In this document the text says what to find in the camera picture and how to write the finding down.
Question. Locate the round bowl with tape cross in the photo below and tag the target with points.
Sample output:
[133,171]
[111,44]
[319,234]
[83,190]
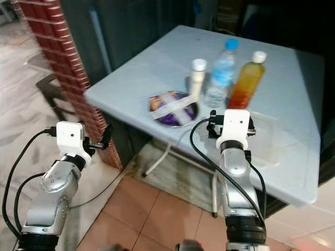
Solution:
[175,108]

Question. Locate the purple snack packet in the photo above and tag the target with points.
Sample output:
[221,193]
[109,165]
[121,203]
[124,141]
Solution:
[167,119]

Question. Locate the orange snack packet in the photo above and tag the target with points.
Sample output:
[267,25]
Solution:
[153,104]

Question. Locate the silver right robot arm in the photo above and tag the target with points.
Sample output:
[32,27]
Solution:
[233,167]

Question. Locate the small white drink bottle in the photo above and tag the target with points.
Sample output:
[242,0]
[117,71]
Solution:
[197,78]

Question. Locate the clear water bottle blue cap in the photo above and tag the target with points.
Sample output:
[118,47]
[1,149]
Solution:
[222,73]

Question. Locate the orange tea bottle white cap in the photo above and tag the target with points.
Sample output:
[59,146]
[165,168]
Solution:
[246,83]

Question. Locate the dark wooden stool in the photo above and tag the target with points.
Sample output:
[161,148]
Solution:
[49,89]

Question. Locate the white plastic table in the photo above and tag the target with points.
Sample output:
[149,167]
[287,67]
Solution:
[152,68]

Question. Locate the red tiled pillar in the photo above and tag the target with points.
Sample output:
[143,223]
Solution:
[63,52]

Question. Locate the robot right leg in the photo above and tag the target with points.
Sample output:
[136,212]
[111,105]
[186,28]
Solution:
[191,246]

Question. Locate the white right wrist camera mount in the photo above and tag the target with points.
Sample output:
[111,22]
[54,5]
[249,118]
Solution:
[235,123]

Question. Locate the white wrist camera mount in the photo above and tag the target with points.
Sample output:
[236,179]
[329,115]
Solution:
[235,123]
[68,137]

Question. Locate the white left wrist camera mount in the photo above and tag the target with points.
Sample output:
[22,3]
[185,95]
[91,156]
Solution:
[68,137]

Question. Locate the white metal table frame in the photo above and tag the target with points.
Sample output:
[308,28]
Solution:
[214,193]

